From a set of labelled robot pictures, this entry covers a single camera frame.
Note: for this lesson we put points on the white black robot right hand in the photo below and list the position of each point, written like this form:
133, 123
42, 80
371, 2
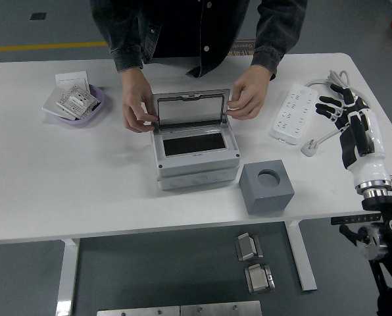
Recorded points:
370, 158

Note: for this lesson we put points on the person's right hand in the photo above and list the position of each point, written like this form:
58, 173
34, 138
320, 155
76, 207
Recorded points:
137, 98

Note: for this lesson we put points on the person's left hand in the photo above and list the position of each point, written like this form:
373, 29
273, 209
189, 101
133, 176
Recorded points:
248, 97

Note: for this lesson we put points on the grey enclosure box with lid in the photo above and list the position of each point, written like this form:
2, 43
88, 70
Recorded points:
196, 164

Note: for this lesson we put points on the person's right forearm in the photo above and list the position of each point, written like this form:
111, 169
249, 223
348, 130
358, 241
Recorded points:
120, 36

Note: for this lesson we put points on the person's left forearm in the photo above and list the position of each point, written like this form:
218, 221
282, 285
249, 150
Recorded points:
278, 33

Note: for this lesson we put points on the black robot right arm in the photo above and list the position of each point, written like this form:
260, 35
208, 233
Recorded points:
383, 204

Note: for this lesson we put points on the grey cube with round hole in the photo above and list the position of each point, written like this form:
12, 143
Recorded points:
268, 204

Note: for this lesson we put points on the white power strip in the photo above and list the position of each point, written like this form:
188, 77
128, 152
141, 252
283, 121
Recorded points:
293, 112

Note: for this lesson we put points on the brown floor sign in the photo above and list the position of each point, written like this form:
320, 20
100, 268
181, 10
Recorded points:
245, 49

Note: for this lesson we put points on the purple plastic tray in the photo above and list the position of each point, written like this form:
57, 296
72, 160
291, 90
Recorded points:
84, 120

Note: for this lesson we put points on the socket panel with printed back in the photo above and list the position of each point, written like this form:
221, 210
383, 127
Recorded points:
76, 102

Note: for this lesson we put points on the black table control panel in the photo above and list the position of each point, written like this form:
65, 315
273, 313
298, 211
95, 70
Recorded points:
354, 219

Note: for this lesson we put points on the person torso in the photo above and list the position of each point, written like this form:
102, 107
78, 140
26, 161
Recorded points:
183, 26

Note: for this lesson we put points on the white table leg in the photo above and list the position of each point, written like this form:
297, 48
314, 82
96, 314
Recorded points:
67, 279
306, 270

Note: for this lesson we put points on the black floor hatch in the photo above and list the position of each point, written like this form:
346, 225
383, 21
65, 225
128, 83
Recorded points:
37, 16

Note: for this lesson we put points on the small metal block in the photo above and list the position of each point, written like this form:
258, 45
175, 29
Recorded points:
258, 279
247, 247

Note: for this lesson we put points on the grey metal plate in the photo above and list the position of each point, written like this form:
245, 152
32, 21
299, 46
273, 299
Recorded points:
137, 312
219, 309

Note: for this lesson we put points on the plain white switch plate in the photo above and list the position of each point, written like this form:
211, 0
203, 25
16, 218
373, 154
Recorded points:
71, 79

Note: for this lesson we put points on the white flat wall panel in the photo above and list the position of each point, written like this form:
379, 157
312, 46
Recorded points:
53, 103

